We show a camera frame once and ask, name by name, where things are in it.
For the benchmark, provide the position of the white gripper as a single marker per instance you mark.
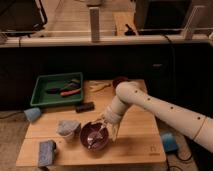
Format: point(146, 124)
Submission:
point(111, 117)

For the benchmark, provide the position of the silver fork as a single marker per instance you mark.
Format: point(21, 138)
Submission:
point(96, 137)

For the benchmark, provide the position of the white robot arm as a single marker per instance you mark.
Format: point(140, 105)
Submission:
point(194, 125)

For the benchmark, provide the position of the purple bowl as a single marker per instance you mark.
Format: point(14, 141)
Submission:
point(88, 130)

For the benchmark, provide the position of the dark red bowl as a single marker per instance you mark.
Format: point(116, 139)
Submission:
point(118, 80)

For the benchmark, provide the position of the black cylinder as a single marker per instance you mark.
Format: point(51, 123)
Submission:
point(85, 107)

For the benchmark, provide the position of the dark tool in tray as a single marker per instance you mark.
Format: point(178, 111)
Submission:
point(72, 85)

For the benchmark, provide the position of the red tool in tray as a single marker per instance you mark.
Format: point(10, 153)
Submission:
point(71, 92)

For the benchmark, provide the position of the blue grey sponge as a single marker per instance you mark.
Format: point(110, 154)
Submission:
point(46, 154)

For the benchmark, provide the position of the blue object on floor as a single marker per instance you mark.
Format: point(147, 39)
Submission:
point(169, 142)

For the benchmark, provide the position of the green plastic tray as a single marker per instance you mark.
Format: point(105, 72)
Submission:
point(41, 99)

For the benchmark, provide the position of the white slanted post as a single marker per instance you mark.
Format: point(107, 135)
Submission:
point(192, 22)

